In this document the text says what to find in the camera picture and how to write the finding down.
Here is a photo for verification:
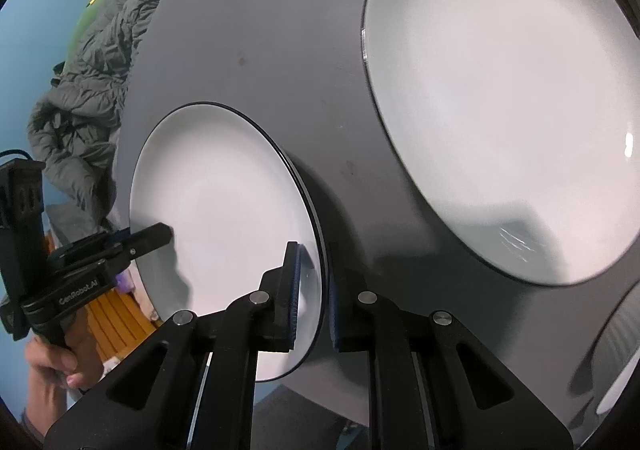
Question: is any grey quilted blanket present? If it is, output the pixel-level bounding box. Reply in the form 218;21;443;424
27;0;236;231

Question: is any green cloth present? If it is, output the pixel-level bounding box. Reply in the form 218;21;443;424
67;0;116;60

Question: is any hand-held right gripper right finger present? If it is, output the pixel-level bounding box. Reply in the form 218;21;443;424
327;270;573;450

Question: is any person's left hand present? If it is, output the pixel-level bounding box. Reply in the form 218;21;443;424
24;310;107;427

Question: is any white plate black rim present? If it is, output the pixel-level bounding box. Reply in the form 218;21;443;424
360;0;640;287
129;102;328;383

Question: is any person's left forearm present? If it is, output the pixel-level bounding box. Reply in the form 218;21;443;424
19;407;53;450

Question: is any blue-grey bowl black rim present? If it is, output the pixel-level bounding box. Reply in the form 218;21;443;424
567;292;638;418

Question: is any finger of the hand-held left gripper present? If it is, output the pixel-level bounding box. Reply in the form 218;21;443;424
112;223;174;277
47;228;132;271

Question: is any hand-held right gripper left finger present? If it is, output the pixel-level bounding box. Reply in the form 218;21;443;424
45;241;304;450

